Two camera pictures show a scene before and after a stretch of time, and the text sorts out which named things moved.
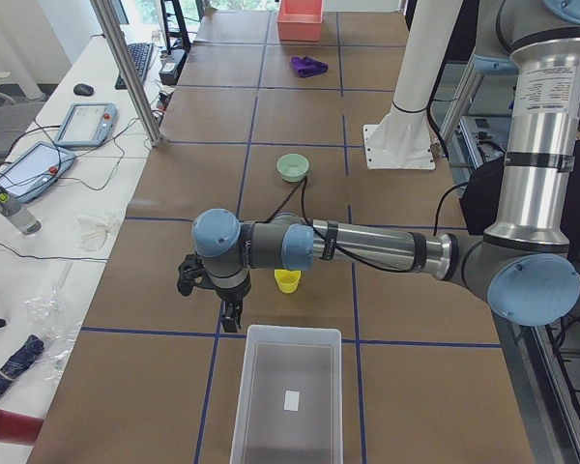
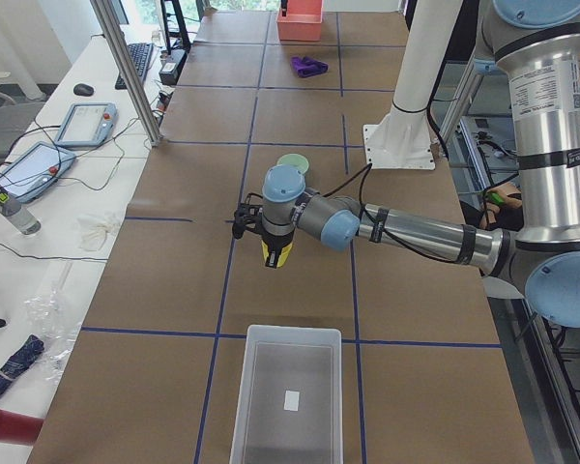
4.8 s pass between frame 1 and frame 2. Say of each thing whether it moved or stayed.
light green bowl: stayed
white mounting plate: stayed
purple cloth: stayed
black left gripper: moved
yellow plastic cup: moved
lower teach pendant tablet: stayed
